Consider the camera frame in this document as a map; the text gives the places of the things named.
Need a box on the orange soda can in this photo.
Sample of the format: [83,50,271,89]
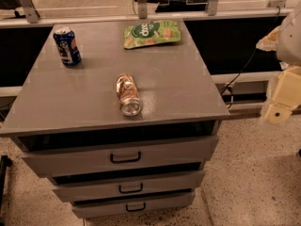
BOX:
[116,73,143,117]

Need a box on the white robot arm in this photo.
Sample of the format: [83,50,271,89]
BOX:
[256,2,301,125]

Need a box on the blue soda can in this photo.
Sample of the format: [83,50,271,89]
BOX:
[53,26,82,67]

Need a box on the top grey drawer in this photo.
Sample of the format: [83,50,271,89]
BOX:
[23,136,218,177]

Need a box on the grey drawer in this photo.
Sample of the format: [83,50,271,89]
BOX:
[23,136,218,177]
[72,190,195,218]
[53,170,204,202]

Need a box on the bottom grey drawer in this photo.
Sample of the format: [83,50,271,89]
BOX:
[72,190,195,218]

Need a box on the green snack bag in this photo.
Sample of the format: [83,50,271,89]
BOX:
[123,20,181,49]

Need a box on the grey drawer cabinet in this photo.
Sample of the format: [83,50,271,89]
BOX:
[1,22,228,218]

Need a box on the middle grey drawer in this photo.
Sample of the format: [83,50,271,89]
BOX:
[53,170,204,202]

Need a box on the black cable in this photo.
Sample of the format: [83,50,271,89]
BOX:
[220,6,282,109]

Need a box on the grey metal railing frame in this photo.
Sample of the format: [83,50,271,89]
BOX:
[0,0,300,28]

